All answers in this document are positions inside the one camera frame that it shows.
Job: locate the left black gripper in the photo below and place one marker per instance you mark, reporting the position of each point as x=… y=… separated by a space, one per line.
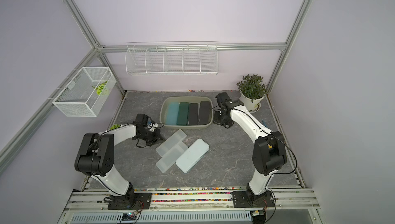
x=157 y=136

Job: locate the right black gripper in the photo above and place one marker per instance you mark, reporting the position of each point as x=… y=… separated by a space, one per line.
x=216 y=119

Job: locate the black pencil case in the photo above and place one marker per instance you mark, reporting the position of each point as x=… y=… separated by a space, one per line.
x=204 y=112
x=193 y=114

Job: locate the clear pencil case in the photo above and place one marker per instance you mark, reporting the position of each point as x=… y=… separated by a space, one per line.
x=170 y=156
x=167 y=145

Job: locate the teal ribbed pencil case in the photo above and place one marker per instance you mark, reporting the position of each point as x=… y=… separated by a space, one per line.
x=172 y=113

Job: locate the grey-green plastic storage box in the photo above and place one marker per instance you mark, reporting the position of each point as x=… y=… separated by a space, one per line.
x=189 y=99

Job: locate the dark green pencil case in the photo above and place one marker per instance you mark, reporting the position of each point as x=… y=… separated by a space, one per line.
x=183 y=113

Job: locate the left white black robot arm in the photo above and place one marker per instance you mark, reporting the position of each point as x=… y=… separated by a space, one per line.
x=96 y=156

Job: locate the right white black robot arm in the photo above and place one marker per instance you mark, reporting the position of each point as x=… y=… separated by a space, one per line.
x=269 y=153

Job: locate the light blue pencil case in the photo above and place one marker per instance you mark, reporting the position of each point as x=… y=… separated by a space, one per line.
x=192 y=155

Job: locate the small potted succulent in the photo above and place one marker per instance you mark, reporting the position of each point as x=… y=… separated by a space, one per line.
x=115 y=126

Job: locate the large potted green plant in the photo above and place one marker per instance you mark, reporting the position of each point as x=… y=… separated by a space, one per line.
x=253 y=90

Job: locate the green leaf toy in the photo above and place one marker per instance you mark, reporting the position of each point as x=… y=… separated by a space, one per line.
x=101 y=89

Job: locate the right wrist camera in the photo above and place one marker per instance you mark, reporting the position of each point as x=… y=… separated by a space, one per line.
x=222 y=98

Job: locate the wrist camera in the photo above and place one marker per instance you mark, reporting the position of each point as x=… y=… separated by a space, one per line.
x=142 y=119
x=222 y=98

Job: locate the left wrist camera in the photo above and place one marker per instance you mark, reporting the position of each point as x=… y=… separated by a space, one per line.
x=142 y=119

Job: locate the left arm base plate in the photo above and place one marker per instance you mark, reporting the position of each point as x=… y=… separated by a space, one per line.
x=139 y=201

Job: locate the long white wire wall basket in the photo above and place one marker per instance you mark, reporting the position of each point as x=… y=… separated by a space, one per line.
x=172 y=58

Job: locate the white mesh wall basket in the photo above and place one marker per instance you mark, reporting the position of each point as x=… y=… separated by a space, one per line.
x=78 y=98

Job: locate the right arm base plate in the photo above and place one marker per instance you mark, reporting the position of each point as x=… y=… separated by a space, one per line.
x=247 y=200

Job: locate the aluminium rail frame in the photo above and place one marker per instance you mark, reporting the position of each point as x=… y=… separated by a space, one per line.
x=226 y=205

